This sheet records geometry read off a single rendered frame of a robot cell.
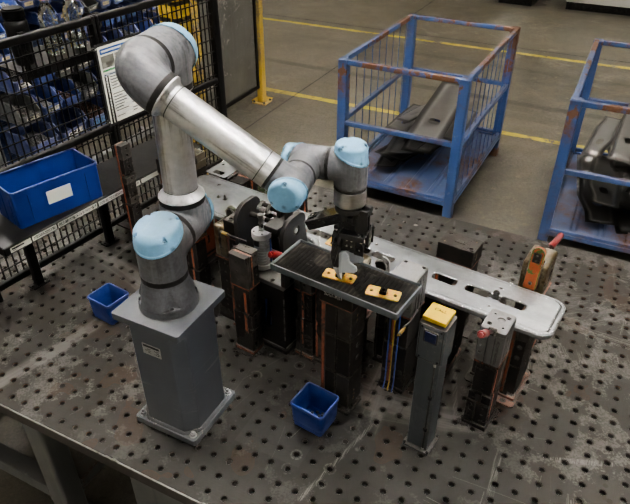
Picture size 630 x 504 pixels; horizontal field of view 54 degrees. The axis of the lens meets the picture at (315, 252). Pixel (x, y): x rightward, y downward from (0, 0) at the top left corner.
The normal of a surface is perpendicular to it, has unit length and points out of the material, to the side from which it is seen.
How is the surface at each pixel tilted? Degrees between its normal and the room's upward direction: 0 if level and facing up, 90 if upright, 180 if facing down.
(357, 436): 0
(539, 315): 0
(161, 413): 89
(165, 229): 8
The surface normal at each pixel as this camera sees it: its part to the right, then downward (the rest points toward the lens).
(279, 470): 0.00, -0.82
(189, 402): 0.28, 0.56
